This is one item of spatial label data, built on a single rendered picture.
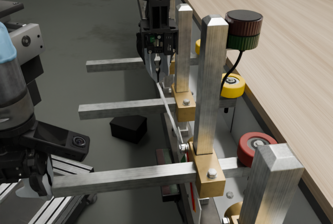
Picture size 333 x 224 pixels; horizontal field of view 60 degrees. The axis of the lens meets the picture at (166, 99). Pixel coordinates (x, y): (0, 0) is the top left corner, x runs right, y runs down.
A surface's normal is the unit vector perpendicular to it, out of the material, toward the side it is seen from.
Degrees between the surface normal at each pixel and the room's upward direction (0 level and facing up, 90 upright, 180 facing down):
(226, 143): 0
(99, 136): 0
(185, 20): 90
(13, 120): 90
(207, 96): 90
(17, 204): 0
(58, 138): 31
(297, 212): 90
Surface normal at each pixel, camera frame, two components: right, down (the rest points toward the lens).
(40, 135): 0.51, -0.72
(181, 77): 0.14, 0.57
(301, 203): -0.99, 0.08
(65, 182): 0.00, -0.82
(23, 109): 0.92, 0.22
